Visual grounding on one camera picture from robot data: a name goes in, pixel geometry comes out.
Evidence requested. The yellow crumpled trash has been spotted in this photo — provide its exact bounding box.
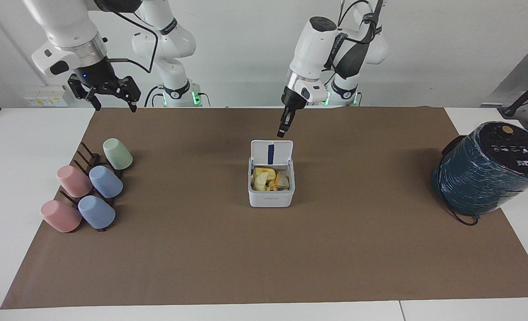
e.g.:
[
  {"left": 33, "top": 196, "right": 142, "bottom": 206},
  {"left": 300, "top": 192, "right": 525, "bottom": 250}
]
[{"left": 252, "top": 167, "right": 277, "bottom": 192}]

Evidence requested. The teal cylinder wrapped in plastic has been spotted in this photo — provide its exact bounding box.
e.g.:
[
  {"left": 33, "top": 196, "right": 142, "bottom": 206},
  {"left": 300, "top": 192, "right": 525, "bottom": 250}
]
[{"left": 431, "top": 121, "right": 528, "bottom": 217}]

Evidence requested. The blue cup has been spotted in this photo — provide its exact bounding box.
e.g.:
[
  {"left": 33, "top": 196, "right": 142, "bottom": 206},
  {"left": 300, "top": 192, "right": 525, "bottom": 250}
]
[
  {"left": 78, "top": 195, "right": 116, "bottom": 230},
  {"left": 89, "top": 165, "right": 124, "bottom": 199}
]

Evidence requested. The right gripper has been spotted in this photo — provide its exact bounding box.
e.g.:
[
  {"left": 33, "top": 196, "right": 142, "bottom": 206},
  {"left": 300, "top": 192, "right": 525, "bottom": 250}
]
[{"left": 67, "top": 57, "right": 141, "bottom": 113}]

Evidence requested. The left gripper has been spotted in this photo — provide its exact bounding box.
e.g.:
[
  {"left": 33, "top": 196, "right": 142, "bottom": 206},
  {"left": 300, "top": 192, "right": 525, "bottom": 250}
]
[{"left": 281, "top": 86, "right": 309, "bottom": 112}]

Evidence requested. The pink cup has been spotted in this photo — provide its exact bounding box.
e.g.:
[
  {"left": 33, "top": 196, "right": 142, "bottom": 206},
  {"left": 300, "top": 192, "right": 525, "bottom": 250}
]
[
  {"left": 41, "top": 200, "right": 83, "bottom": 234},
  {"left": 57, "top": 165, "right": 93, "bottom": 198}
]

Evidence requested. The green cup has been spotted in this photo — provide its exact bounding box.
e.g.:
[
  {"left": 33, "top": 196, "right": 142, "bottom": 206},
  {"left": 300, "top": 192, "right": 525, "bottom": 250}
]
[{"left": 103, "top": 138, "right": 134, "bottom": 171}]

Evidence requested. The dark brown cup rack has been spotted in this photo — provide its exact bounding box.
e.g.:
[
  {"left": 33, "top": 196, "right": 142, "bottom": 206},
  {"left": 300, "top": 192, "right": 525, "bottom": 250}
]
[{"left": 58, "top": 142, "right": 124, "bottom": 233}]

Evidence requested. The white trash can with lid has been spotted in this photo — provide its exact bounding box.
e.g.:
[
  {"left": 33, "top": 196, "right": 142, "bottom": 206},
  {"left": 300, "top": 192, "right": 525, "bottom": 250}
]
[{"left": 247, "top": 140, "right": 296, "bottom": 208}]

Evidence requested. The tan crumpled trash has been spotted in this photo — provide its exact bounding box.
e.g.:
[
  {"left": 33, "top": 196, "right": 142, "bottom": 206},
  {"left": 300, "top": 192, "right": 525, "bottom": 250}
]
[{"left": 273, "top": 171, "right": 292, "bottom": 192}]

